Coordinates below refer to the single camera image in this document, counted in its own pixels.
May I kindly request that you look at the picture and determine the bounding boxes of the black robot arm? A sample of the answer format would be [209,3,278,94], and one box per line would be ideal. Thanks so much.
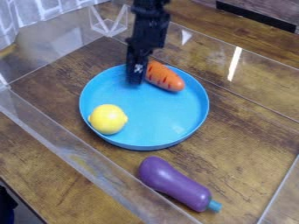
[125,0,171,85]

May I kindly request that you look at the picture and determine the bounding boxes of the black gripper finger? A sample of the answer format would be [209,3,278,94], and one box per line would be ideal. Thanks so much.
[125,54,148,85]

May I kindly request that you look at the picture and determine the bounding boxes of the orange toy carrot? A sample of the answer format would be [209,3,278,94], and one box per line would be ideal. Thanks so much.
[145,60,184,92]

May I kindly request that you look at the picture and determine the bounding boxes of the black baseboard strip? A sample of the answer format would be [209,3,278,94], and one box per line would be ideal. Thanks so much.
[216,0,296,33]

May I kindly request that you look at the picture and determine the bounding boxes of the white patterned curtain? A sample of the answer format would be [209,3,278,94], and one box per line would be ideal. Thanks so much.
[0,0,109,51]

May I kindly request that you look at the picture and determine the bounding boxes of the clear acrylic enclosure wall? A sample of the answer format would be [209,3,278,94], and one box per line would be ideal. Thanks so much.
[0,0,299,224]

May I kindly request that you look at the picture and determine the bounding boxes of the yellow toy lemon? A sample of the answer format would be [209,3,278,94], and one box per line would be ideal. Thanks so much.
[88,104,128,135]

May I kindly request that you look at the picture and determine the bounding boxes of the blue round plate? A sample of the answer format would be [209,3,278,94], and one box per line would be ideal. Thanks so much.
[79,65,209,151]

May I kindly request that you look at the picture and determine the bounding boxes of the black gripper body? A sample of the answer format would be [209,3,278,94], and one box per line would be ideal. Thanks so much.
[125,10,171,58]

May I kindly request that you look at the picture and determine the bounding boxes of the purple toy eggplant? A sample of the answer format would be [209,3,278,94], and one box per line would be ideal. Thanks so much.
[137,156,222,212]

